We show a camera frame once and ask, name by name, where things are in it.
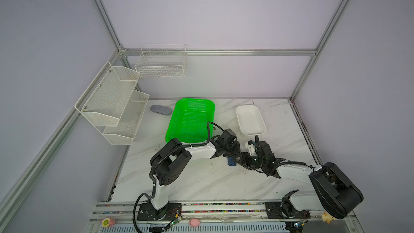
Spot yellow toy figure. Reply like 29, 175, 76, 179
321, 212, 336, 224

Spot pink toy ball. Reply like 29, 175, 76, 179
189, 218, 201, 228

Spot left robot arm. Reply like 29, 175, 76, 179
149, 129, 240, 210

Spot dark blue paper napkin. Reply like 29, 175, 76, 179
227, 156, 237, 167

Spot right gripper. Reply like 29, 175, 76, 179
232, 152, 266, 169

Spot white mesh two-tier shelf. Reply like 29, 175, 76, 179
74, 62, 149, 145

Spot aluminium frame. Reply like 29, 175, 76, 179
1, 0, 351, 231

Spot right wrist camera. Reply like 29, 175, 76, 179
245, 140, 257, 156

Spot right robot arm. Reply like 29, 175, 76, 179
235, 139, 364, 219

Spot pink green toy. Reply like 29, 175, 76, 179
101, 217, 116, 228

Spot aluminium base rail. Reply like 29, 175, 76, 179
86, 200, 364, 233

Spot white rectangular tray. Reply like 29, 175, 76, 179
235, 105, 267, 136

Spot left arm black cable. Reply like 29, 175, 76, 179
132, 121, 225, 233

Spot grey oval pouch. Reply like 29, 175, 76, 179
150, 105, 173, 115

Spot green plastic basket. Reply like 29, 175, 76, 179
165, 98, 215, 143

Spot white wire basket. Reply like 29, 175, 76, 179
135, 44, 187, 79

